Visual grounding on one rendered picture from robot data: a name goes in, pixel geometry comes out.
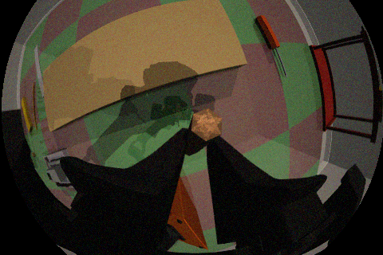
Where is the tan wooden floor panel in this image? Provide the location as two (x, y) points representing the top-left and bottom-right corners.
(42, 0), (247, 133)

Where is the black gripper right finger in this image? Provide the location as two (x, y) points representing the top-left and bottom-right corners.
(207, 136), (327, 245)

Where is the grey flat bar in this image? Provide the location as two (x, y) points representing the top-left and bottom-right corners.
(34, 45), (44, 98)

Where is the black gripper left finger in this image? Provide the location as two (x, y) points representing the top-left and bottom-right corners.
(60, 127), (188, 242)

